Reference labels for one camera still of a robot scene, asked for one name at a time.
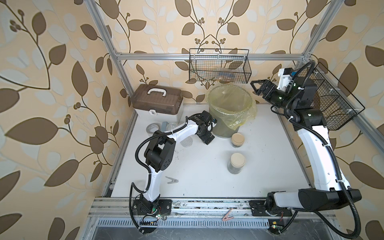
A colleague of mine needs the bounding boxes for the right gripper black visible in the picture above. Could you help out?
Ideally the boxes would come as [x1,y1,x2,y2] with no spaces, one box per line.
[252,80,297,114]

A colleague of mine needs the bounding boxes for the patterned white jar lid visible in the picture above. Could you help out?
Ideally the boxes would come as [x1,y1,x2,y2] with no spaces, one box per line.
[180,137,193,148]

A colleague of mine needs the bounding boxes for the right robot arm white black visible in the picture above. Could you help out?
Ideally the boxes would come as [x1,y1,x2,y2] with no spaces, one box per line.
[250,61,362,240]

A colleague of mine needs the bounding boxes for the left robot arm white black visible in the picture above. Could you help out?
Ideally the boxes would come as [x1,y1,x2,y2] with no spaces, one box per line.
[130,111,218,216]

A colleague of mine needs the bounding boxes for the mesh trash bin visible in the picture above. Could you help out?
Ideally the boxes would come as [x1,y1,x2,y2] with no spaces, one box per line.
[208,86,253,139]

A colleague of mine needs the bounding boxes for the yellow trash bag liner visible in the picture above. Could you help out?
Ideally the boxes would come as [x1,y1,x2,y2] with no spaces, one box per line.
[206,83,258,131]

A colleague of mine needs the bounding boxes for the jar with beige lid back-right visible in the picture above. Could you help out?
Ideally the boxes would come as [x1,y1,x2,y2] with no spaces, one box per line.
[231,133,245,148]

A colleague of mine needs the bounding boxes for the jar with beige lid front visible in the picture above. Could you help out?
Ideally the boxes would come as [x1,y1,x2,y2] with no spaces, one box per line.
[228,153,246,175]

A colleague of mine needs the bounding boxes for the tape roll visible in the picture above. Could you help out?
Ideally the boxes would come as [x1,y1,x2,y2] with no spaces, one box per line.
[146,123,161,136]

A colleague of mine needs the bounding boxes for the grey clip on table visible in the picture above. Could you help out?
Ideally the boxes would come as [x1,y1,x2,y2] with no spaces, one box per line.
[166,176,179,184]

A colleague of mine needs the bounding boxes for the brown lidded storage box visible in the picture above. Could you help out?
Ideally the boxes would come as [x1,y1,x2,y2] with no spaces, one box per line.
[131,85,184,123]

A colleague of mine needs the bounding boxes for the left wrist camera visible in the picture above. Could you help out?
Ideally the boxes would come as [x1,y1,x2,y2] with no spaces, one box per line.
[211,118,217,128]

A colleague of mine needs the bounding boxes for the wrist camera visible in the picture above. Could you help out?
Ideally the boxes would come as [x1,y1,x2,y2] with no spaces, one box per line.
[277,68,296,94]
[211,118,217,128]

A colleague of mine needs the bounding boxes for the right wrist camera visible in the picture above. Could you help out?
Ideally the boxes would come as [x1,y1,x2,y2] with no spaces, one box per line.
[277,68,296,94]

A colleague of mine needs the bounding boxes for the back wire basket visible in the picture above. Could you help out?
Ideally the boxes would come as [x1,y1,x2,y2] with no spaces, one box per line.
[189,48,252,85]

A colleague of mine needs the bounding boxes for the wire basket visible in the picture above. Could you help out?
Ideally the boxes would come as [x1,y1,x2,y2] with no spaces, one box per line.
[310,62,366,131]
[189,48,252,85]

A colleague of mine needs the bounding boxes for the right wire basket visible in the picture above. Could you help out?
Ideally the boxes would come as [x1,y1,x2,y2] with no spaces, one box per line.
[310,62,366,131]

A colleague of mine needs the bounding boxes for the pink clip on rail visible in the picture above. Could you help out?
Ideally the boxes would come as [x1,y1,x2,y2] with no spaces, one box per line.
[222,209,234,222]

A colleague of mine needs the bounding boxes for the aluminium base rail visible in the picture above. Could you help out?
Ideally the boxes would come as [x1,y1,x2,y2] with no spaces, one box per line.
[86,197,337,229]

